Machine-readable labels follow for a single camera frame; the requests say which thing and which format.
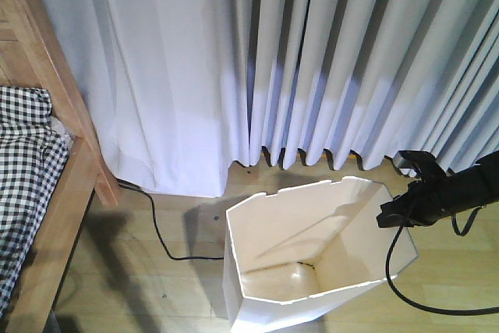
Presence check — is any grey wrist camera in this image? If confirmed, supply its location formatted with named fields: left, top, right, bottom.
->
left=392, top=150, right=447, bottom=182

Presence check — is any white pleated curtain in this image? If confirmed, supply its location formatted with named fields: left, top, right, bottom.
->
left=43, top=0, right=498, bottom=197

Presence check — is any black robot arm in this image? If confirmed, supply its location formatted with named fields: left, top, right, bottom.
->
left=377, top=151, right=498, bottom=228

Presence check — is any black socket cable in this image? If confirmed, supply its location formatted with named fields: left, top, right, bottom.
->
left=116, top=179, right=225, bottom=261

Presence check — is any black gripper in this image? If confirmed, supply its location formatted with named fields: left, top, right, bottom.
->
left=376, top=176, right=452, bottom=228

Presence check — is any white paper trash bin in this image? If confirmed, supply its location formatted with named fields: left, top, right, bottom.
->
left=223, top=176, right=418, bottom=332

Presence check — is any checkered black white bedding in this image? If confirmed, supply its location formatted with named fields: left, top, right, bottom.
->
left=1, top=86, right=69, bottom=313

